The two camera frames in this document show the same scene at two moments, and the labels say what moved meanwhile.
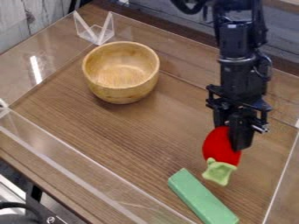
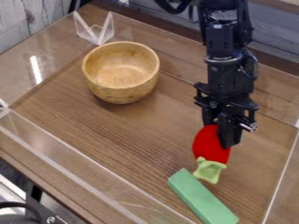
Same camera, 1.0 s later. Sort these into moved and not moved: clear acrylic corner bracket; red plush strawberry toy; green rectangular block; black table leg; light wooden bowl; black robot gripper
Moved: black robot gripper; red plush strawberry toy
Not moved: clear acrylic corner bracket; light wooden bowl; green rectangular block; black table leg
